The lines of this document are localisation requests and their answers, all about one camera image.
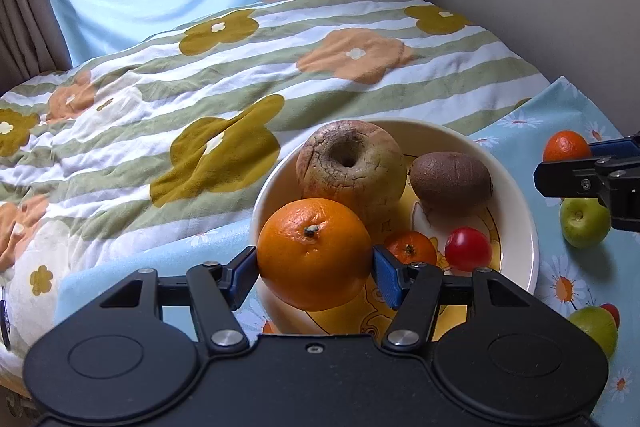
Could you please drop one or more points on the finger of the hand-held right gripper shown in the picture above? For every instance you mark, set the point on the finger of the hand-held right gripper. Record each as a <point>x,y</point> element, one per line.
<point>570,178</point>
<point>607,149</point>

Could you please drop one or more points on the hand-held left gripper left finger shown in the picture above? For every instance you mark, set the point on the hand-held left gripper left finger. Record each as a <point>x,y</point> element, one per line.
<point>245,277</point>

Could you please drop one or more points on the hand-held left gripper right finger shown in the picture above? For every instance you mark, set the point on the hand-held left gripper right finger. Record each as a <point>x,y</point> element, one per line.
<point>385,279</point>

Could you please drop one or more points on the small mandarin orange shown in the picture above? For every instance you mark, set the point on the small mandarin orange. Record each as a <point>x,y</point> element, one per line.
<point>565,147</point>
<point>410,248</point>

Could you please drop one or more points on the large orange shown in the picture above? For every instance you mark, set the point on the large orange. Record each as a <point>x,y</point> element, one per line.
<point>310,267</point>

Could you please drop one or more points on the cream ceramic bowl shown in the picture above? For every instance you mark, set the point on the cream ceramic bowl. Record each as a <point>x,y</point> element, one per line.
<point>510,227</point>

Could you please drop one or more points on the red cherry tomato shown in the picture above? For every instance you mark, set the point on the red cherry tomato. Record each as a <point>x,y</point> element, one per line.
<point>612,313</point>
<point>468,249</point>

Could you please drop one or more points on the wrinkled yellow apple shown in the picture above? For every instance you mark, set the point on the wrinkled yellow apple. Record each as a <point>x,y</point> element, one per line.
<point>380,187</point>

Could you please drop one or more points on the brown kiwi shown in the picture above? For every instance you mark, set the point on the brown kiwi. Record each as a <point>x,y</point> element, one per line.
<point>450,182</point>

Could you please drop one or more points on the green apple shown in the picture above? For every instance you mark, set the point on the green apple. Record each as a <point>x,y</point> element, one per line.
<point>582,224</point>
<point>595,333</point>

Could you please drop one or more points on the blue daisy tablecloth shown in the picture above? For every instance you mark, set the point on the blue daisy tablecloth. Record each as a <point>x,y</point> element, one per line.
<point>545,112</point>

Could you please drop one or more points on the striped floral blanket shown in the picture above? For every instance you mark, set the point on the striped floral blanket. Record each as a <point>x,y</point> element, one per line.
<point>150,107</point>

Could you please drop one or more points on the small black object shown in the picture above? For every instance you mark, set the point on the small black object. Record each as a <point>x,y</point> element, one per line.
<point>5,324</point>

